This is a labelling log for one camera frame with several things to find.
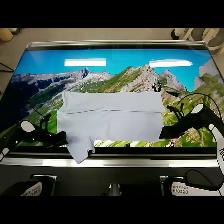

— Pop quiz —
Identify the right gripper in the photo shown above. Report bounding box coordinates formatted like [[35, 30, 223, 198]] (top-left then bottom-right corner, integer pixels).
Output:
[[159, 124, 183, 140]]

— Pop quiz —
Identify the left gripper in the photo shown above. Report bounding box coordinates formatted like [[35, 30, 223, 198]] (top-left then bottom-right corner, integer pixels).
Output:
[[49, 131, 70, 148]]

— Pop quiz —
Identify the light blue shirt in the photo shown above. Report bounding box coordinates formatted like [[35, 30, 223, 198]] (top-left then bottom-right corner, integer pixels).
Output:
[[56, 90, 166, 165]]

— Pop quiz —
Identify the black cable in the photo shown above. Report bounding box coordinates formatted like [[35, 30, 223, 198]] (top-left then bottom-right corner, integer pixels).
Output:
[[184, 168, 224, 188], [176, 92, 224, 118]]

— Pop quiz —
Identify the silver frame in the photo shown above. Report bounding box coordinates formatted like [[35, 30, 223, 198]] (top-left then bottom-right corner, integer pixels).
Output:
[[0, 39, 224, 197]]

